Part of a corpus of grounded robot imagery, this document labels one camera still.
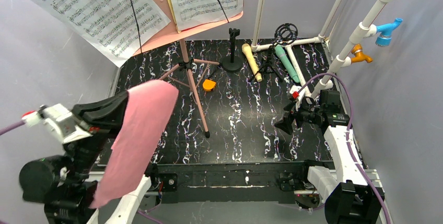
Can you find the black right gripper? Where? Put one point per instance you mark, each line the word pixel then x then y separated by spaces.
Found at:
pixel 296 116

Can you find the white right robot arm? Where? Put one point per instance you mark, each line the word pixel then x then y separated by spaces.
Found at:
pixel 345 195

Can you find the green microphone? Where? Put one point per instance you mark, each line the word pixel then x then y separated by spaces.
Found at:
pixel 281 54

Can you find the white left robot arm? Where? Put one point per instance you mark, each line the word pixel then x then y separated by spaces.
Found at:
pixel 60 182

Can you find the right robot arm base mount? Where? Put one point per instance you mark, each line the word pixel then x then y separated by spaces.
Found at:
pixel 306 195

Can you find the orange pipe fitting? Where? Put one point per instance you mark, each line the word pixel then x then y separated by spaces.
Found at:
pixel 359 55

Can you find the pink sheet music page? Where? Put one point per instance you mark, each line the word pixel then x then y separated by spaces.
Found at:
pixel 148 111

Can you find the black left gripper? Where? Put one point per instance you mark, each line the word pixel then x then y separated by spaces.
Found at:
pixel 85 117

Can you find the orange tape measure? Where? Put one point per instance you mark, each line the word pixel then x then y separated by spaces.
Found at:
pixel 209 85

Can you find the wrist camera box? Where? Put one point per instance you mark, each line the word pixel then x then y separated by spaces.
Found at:
pixel 296 94
pixel 62 123

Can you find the black microphone stand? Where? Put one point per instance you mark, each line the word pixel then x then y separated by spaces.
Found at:
pixel 231 63

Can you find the small black tripod stand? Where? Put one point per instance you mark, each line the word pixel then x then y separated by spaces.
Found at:
pixel 285 34

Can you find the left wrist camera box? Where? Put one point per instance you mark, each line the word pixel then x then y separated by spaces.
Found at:
pixel 62 123

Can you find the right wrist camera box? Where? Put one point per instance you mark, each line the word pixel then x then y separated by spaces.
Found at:
pixel 296 94

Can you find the cream yellow microphone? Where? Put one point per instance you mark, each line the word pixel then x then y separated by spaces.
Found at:
pixel 247 51

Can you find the blue pipe fitting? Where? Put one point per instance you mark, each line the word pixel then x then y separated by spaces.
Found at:
pixel 385 32

